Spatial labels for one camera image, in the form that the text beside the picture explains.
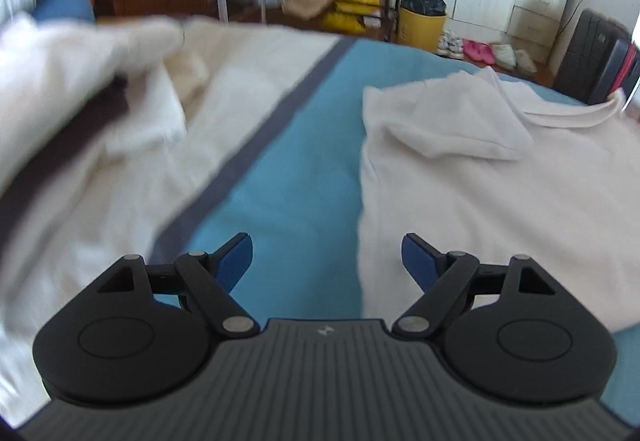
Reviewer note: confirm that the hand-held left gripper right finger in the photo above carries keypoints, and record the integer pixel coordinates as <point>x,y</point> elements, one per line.
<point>417,261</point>

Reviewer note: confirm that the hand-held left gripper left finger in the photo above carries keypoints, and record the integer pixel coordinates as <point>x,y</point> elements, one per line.
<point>235,261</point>

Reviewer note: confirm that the white t-shirt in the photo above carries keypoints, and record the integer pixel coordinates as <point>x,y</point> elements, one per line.
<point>475,196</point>

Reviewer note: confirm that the blue and white bed sheet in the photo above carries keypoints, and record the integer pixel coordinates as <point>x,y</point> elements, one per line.
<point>290,171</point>

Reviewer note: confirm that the white shoe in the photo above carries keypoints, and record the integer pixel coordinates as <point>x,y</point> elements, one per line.
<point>457,48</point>
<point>444,43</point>

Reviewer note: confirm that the beige slipper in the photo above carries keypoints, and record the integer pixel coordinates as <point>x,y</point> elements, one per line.
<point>504,56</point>
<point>526,62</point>

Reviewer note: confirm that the yellow trash bin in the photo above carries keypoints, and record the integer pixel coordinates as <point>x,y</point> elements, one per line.
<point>420,33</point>

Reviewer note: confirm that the black bin liner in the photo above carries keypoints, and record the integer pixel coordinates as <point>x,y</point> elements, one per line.
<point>422,6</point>

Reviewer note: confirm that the cream blanket with brown stripe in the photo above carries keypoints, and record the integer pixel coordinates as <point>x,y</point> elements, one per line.
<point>60,71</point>

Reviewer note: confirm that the black suitcase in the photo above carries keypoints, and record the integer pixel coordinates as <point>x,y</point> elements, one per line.
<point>585,56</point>

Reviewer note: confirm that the yellow plastic bag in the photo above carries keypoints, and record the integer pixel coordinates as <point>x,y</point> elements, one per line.
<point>355,1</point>

